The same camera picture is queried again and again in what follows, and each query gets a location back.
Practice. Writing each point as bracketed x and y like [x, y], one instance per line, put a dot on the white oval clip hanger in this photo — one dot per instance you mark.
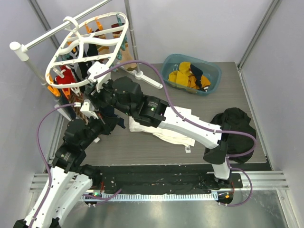
[74, 47]

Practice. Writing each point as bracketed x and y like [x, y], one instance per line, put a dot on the beige striped long sock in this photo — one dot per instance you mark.
[126, 56]

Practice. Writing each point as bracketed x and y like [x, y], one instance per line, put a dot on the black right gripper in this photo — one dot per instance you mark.
[95, 97]

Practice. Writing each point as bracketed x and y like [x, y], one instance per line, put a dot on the white folded towel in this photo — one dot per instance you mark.
[163, 134]

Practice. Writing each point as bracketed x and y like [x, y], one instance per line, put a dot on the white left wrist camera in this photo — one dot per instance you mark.
[88, 109]

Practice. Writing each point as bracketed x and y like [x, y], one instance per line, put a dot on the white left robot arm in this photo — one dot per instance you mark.
[69, 179]

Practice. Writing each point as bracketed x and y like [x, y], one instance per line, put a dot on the maroon tan striped sock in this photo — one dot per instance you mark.
[106, 49]

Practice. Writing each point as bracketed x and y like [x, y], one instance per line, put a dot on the white drying rack stand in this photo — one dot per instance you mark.
[80, 70]

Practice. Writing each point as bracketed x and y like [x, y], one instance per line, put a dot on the teal plastic basin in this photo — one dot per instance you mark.
[210, 70]

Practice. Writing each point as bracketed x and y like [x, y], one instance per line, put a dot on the aluminium cable duct rail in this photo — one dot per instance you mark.
[259, 180]

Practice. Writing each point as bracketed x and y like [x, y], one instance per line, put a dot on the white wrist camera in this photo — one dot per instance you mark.
[96, 69]
[88, 109]

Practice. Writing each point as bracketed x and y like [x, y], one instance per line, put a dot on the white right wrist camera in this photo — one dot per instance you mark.
[96, 69]

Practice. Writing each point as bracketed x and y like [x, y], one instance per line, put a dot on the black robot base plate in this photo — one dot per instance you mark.
[164, 179]

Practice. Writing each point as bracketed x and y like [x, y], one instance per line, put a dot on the black crumpled cloth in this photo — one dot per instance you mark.
[233, 119]

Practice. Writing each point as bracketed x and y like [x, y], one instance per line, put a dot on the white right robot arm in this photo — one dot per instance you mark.
[126, 96]

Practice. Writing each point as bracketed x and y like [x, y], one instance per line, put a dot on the yellow sock striped cuff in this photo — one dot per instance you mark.
[185, 68]

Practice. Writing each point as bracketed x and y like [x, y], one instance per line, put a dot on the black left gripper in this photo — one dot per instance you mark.
[110, 123]

